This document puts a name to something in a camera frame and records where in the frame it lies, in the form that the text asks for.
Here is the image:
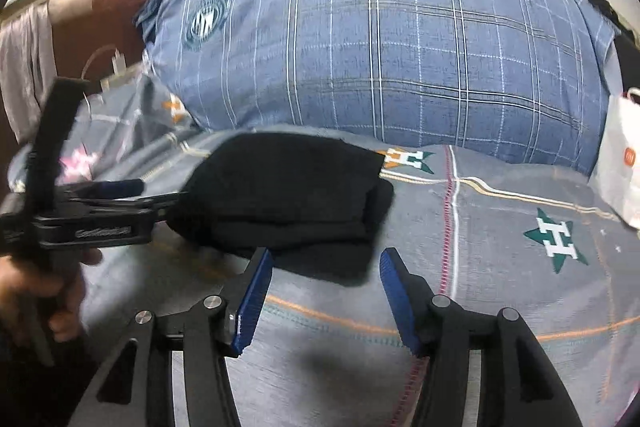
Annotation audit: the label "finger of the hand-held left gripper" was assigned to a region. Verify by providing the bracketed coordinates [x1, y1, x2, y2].
[85, 191, 194, 224]
[65, 178, 147, 201]

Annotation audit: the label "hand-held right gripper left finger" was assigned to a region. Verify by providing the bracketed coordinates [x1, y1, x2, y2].
[67, 247, 275, 427]

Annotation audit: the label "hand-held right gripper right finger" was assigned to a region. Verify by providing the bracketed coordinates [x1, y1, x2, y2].
[379, 247, 583, 427]

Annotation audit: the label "black pants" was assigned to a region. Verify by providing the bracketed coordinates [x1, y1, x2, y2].
[165, 132, 396, 286]

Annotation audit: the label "person's left hand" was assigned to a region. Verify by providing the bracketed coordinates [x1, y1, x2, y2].
[0, 249, 103, 344]

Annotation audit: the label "grey star-print pillow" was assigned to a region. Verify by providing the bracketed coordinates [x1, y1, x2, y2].
[7, 74, 203, 200]

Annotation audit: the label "grey star-print bed sheet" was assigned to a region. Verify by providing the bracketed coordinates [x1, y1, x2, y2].
[10, 127, 640, 427]

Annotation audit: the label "beige cloth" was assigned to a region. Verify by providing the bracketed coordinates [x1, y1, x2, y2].
[0, 1, 57, 144]

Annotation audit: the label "brown wooden nightstand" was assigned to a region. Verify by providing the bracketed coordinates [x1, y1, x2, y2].
[47, 0, 167, 78]

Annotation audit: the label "blue denim cloth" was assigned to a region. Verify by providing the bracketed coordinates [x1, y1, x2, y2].
[132, 0, 197, 44]

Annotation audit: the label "blue plaid pillow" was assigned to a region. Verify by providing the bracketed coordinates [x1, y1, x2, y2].
[135, 0, 622, 178]

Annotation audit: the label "white paper shopping bag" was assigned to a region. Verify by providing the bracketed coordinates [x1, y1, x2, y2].
[587, 87, 640, 231]

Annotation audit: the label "white charging cable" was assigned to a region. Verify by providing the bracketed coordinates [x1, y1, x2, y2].
[80, 45, 127, 78]

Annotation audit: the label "black wall fixture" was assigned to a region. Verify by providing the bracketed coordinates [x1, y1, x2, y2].
[585, 0, 640, 48]

